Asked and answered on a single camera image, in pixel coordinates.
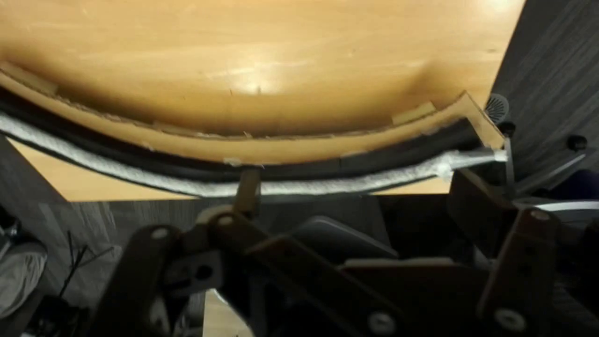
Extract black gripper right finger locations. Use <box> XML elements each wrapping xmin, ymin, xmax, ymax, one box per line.
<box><xmin>448</xmin><ymin>166</ymin><xmax>599</xmax><ymax>337</ymax></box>

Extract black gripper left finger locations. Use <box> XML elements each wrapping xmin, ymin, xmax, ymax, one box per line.
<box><xmin>92</xmin><ymin>166</ymin><xmax>414</xmax><ymax>337</ymax></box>

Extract white braided rope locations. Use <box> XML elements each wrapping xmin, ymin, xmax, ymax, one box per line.
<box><xmin>0</xmin><ymin>110</ymin><xmax>511</xmax><ymax>200</ymax></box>

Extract grey chair base black casters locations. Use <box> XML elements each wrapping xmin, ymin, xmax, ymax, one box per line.
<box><xmin>485</xmin><ymin>91</ymin><xmax>592</xmax><ymax>198</ymax></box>

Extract grey rounded object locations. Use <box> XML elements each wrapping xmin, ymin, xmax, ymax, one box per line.
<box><xmin>0</xmin><ymin>239</ymin><xmax>51</xmax><ymax>322</ymax></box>

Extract wooden tray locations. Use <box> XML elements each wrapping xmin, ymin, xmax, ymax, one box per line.
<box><xmin>0</xmin><ymin>0</ymin><xmax>530</xmax><ymax>204</ymax></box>

